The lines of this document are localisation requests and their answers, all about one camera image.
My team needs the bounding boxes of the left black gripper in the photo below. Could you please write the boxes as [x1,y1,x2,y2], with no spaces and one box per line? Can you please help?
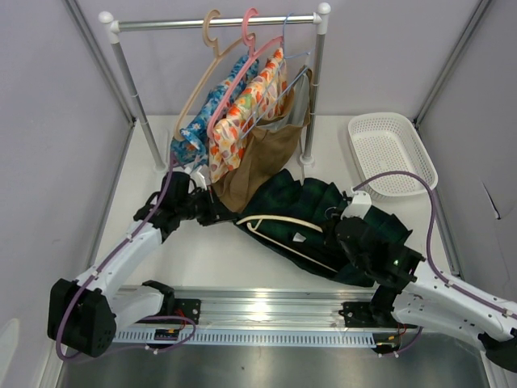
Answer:
[176,185,235,226]

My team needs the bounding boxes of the cream hanger with metal hook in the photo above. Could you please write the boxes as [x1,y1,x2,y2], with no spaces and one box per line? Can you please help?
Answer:
[235,214,343,279]

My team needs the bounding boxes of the dark green plaid skirt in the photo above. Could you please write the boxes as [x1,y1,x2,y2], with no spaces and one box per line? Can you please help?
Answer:
[238,169,412,288]

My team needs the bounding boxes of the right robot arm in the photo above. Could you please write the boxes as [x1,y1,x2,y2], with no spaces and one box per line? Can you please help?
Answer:
[330,217,516,372]

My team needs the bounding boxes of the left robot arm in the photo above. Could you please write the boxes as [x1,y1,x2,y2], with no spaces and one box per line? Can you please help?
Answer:
[47,171,237,361]

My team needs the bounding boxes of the brown skirt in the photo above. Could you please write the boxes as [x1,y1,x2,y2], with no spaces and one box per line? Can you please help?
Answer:
[212,66,313,213]

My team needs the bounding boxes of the beige plastic hanger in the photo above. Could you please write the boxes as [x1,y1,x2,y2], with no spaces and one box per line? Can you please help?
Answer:
[173,9,242,141]

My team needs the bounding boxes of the pink plastic hanger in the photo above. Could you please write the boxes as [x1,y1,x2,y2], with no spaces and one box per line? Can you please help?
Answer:
[207,7,284,139]

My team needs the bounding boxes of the blue floral garment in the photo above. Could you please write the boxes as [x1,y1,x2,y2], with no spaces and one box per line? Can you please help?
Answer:
[170,54,249,167]

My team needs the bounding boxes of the white plastic basket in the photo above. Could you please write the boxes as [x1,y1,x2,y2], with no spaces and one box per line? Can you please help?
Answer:
[347,112,439,201]

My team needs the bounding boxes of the orange floral garment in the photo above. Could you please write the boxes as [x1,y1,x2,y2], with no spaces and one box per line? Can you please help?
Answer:
[208,48,287,183]

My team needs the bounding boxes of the white clothes rack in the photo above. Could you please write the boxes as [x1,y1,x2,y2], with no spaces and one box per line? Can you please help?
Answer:
[99,2,331,172]

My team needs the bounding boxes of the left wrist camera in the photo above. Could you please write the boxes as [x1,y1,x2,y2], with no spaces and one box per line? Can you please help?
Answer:
[185,165,211,190]

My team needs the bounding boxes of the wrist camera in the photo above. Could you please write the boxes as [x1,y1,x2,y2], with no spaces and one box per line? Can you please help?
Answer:
[185,165,211,190]
[341,191,372,219]

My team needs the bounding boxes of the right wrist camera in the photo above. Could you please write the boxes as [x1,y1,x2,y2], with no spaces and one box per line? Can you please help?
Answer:
[341,191,372,219]

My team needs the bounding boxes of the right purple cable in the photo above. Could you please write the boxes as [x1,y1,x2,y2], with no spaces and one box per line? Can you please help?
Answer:
[351,170,517,318]

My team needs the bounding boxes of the white slotted cable duct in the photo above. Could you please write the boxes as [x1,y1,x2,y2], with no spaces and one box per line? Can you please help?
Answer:
[113,327,376,348]

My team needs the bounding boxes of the blue wire hanger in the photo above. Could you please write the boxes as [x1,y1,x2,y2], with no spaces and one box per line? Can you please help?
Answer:
[237,13,315,138]

